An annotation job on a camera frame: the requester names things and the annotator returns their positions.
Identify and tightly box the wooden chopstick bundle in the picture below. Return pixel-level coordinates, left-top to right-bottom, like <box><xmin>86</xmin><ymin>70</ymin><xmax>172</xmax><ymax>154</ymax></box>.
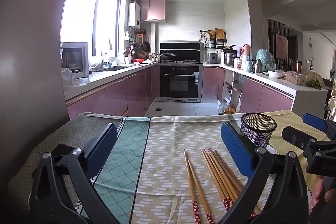
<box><xmin>214</xmin><ymin>151</ymin><xmax>244</xmax><ymax>193</ymax></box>
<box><xmin>205</xmin><ymin>150</ymin><xmax>238</xmax><ymax>202</ymax></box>
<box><xmin>209</xmin><ymin>149</ymin><xmax>243</xmax><ymax>201</ymax></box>
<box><xmin>202</xmin><ymin>150</ymin><xmax>233</xmax><ymax>210</ymax></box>

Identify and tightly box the kitchen window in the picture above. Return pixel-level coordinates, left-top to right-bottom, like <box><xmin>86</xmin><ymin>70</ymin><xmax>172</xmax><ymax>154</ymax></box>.
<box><xmin>60</xmin><ymin>0</ymin><xmax>121</xmax><ymax>58</ymax></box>

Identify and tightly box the right hand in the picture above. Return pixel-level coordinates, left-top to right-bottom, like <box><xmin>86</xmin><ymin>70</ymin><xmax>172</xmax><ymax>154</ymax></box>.
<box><xmin>310</xmin><ymin>176</ymin><xmax>335</xmax><ymax>218</ymax></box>

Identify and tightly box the black mesh utensil cup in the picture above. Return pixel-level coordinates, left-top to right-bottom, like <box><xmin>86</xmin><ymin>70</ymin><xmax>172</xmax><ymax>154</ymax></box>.
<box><xmin>239</xmin><ymin>113</ymin><xmax>277</xmax><ymax>148</ymax></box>

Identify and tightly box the pink lower cabinets right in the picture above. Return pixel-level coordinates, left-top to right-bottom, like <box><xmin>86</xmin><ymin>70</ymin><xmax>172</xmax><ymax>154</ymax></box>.
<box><xmin>201</xmin><ymin>66</ymin><xmax>293</xmax><ymax>113</ymax></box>

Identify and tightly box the patterned tablecloth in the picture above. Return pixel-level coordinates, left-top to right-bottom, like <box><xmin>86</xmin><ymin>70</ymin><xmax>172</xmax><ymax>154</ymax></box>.
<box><xmin>7</xmin><ymin>110</ymin><xmax>332</xmax><ymax>224</ymax></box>

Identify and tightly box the cooking oil bottle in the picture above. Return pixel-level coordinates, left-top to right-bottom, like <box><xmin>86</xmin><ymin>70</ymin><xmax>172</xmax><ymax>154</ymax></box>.
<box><xmin>218</xmin><ymin>100</ymin><xmax>236</xmax><ymax>115</ymax></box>

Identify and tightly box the clear plastic bag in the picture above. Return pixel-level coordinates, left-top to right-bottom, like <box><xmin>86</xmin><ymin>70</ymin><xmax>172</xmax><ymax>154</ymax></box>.
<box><xmin>60</xmin><ymin>68</ymin><xmax>89</xmax><ymax>90</ymax></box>

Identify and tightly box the steel stock pot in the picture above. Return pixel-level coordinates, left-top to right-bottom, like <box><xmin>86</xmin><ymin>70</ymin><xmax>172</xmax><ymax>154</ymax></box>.
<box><xmin>224</xmin><ymin>52</ymin><xmax>236</xmax><ymax>66</ymax></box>

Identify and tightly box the silver countertop microwave oven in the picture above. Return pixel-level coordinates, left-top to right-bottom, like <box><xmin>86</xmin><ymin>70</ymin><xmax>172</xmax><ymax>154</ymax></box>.
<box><xmin>60</xmin><ymin>42</ymin><xmax>89</xmax><ymax>79</ymax></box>

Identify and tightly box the black built-in oven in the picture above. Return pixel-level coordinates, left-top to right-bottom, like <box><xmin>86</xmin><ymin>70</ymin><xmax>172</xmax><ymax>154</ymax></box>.
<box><xmin>158</xmin><ymin>62</ymin><xmax>203</xmax><ymax>102</ymax></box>

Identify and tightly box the black range hood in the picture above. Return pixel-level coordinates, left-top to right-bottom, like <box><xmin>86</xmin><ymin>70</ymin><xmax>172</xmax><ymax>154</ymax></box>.
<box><xmin>159</xmin><ymin>41</ymin><xmax>201</xmax><ymax>63</ymax></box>

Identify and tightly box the black wall shelf rack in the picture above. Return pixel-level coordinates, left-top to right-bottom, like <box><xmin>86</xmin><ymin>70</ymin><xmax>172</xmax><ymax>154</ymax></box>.
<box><xmin>199</xmin><ymin>28</ymin><xmax>227</xmax><ymax>50</ymax></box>

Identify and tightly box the white wall water heater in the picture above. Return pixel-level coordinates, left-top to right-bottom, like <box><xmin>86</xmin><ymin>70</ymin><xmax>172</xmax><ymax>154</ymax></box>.
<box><xmin>128</xmin><ymin>2</ymin><xmax>141</xmax><ymax>29</ymax></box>

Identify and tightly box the pink upper wall cabinet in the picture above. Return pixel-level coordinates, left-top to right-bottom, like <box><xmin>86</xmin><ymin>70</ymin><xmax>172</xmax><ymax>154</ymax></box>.
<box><xmin>137</xmin><ymin>0</ymin><xmax>166</xmax><ymax>22</ymax></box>

